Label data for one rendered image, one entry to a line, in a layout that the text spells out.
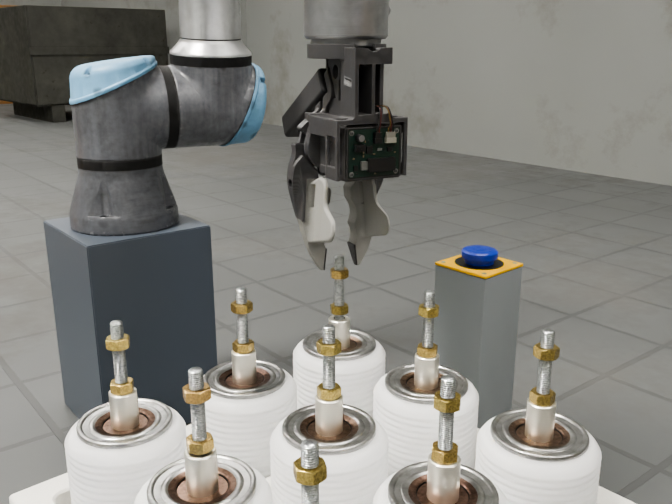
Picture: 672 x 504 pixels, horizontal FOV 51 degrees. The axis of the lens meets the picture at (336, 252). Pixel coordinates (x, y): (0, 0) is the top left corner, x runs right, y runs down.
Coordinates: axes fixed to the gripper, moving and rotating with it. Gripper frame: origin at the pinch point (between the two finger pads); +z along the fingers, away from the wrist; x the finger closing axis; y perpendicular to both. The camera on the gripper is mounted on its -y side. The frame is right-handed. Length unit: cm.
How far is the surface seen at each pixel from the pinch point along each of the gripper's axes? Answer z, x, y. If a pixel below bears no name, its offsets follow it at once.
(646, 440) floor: 35, 50, 0
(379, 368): 11.3, 2.5, 4.7
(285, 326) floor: 35, 20, -63
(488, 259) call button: 2.5, 17.5, 2.2
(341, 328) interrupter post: 7.6, -0.2, 1.7
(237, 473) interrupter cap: 9.5, -16.9, 18.2
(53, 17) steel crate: -38, 26, -499
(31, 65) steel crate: -5, 8, -495
